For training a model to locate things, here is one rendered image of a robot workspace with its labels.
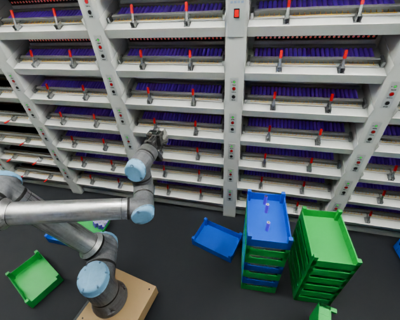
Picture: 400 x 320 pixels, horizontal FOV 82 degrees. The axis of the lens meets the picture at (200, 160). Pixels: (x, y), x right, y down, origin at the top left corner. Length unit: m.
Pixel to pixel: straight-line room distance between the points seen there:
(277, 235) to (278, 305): 0.51
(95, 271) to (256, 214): 0.86
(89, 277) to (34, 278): 0.73
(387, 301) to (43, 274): 2.12
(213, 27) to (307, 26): 0.39
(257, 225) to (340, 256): 0.41
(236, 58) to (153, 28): 0.42
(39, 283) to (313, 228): 1.72
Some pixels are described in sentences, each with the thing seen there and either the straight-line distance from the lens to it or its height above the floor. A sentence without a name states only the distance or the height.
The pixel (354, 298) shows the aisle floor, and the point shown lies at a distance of 1.79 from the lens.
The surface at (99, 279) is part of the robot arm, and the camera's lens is 1.32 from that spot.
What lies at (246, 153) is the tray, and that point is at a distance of 1.52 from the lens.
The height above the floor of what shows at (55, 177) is 0.15.
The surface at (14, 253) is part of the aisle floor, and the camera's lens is 2.25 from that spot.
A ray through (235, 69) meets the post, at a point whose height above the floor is 1.14.
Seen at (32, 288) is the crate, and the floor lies 0.00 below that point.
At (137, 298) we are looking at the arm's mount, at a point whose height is 0.14.
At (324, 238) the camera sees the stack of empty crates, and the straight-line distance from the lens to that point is 1.41.
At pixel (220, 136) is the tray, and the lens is 1.40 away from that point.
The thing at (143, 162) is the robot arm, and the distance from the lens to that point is 0.99.
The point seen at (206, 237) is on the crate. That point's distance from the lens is 1.78.
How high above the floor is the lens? 1.50
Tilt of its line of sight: 39 degrees down
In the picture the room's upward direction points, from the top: 4 degrees counter-clockwise
